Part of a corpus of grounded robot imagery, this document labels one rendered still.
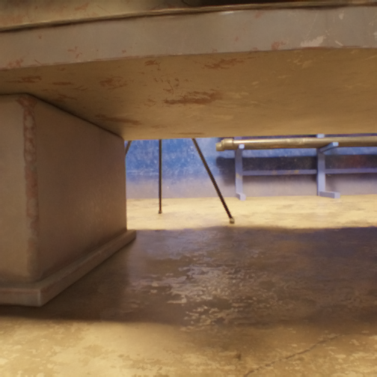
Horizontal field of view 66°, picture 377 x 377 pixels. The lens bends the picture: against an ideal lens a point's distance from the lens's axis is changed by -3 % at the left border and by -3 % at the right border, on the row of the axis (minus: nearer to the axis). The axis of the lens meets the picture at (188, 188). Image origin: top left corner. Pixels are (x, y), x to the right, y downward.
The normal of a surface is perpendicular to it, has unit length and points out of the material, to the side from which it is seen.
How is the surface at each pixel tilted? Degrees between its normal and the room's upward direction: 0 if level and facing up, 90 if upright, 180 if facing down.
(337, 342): 0
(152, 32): 90
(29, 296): 90
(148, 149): 90
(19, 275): 90
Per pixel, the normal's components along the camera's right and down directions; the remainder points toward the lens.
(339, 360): -0.02, -1.00
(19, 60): -0.09, 0.03
